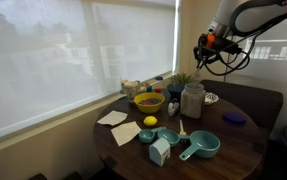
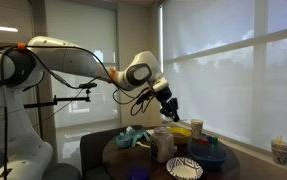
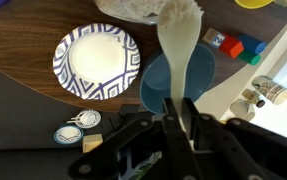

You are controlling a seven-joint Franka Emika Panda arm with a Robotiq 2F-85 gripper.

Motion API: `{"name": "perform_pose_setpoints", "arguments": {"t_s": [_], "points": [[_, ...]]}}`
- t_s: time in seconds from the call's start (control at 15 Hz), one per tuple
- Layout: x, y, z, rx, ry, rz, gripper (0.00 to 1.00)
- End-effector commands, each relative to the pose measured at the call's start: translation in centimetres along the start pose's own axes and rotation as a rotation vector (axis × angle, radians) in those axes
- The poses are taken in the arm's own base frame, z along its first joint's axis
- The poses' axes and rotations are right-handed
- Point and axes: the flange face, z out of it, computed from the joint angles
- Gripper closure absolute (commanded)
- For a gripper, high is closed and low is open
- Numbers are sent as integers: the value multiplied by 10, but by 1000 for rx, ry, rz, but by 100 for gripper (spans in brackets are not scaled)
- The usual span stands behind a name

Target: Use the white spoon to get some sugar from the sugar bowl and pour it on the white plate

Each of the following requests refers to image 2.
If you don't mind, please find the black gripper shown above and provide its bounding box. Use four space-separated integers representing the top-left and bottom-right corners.
154 85 181 123

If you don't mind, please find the yellow bowl with candies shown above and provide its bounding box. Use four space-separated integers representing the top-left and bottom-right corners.
168 127 193 146

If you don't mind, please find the glass sugar jar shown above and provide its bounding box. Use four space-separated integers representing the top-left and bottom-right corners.
149 126 176 164

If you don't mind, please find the patterned white paper plate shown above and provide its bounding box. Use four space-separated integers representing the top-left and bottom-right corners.
165 156 205 180

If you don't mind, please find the dark blue bowl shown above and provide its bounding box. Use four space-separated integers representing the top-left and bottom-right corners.
187 142 229 173

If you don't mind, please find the patterned paper cup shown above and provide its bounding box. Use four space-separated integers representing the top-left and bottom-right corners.
190 118 205 140

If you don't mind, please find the white plastic fork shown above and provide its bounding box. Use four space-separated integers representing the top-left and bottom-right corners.
135 140 152 150

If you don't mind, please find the large teal measuring cup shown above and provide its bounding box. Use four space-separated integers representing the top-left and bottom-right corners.
115 133 133 150

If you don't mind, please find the wide sheer window shade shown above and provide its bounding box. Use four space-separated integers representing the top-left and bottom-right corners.
162 0 287 158

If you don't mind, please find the paper cup with sticks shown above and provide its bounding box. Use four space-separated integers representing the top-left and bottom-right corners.
270 135 287 166

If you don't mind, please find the narrow sheer window shade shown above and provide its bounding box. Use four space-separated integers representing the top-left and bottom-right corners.
44 0 121 129

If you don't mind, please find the black round stool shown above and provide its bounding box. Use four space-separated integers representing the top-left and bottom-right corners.
41 162 83 180

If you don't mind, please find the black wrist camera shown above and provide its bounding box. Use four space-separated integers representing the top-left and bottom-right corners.
136 89 156 105

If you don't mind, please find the black cable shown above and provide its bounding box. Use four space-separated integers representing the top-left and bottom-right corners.
0 43 117 91
112 85 157 118

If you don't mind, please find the orange cable wrap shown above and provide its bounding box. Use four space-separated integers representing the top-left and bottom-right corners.
16 42 28 52
108 68 118 84

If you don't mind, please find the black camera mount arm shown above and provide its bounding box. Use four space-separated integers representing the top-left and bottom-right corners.
22 82 98 110

